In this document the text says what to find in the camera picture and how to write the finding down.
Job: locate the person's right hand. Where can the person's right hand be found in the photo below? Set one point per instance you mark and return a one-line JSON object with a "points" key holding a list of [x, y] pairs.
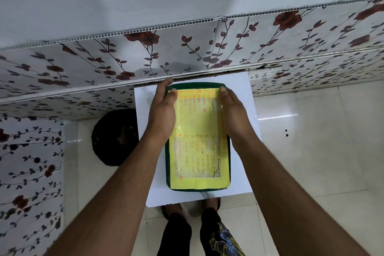
{"points": [[235, 120]]}

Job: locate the person's left foot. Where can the person's left foot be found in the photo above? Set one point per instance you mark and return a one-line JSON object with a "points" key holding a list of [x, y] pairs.
{"points": [[172, 209]]}

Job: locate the green tray with yellow sheet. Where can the green tray with yellow sheet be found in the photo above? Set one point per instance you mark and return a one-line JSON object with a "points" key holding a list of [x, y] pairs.
{"points": [[198, 144]]}

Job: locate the person's left hand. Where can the person's left hand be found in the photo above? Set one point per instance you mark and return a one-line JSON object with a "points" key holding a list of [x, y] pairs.
{"points": [[160, 117]]}

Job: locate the person's right forearm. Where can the person's right forearm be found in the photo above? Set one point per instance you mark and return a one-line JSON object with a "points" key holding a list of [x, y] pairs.
{"points": [[288, 201]]}

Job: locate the person's left thumb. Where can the person's left thumb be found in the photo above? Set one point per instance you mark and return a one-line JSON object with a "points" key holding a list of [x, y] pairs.
{"points": [[173, 96]]}

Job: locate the person's right foot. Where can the person's right foot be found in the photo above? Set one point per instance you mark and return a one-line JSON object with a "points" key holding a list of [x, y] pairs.
{"points": [[211, 203]]}

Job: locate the person's foot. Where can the person's foot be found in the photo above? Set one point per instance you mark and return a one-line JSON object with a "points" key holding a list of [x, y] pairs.
{"points": [[211, 203], [172, 209]]}

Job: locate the person's right thumb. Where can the person's right thumb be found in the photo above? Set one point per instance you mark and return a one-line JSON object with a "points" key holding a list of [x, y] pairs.
{"points": [[222, 96]]}

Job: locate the white square board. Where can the white square board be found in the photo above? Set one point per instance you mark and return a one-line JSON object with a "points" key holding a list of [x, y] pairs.
{"points": [[143, 105]]}

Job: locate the person's left forearm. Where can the person's left forearm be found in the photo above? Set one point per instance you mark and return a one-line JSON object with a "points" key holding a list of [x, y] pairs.
{"points": [[120, 198]]}

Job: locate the black bin with bag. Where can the black bin with bag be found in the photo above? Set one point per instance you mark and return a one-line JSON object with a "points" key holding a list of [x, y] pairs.
{"points": [[114, 138]]}

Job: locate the black printed trousers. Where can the black printed trousers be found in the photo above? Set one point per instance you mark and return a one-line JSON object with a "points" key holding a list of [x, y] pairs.
{"points": [[177, 234]]}

